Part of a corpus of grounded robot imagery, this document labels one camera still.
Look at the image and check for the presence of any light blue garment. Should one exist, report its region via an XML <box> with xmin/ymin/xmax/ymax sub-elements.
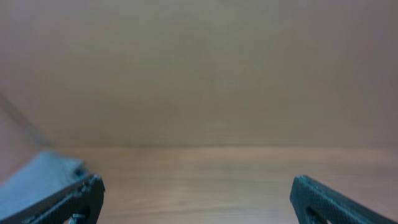
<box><xmin>1</xmin><ymin>151</ymin><xmax>88</xmax><ymax>219</ymax></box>

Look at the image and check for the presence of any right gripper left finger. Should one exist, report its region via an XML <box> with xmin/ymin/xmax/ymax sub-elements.
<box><xmin>1</xmin><ymin>174</ymin><xmax>105</xmax><ymax>224</ymax></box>

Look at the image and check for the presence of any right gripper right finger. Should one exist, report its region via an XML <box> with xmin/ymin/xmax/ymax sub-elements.
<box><xmin>290</xmin><ymin>175</ymin><xmax>397</xmax><ymax>224</ymax></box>

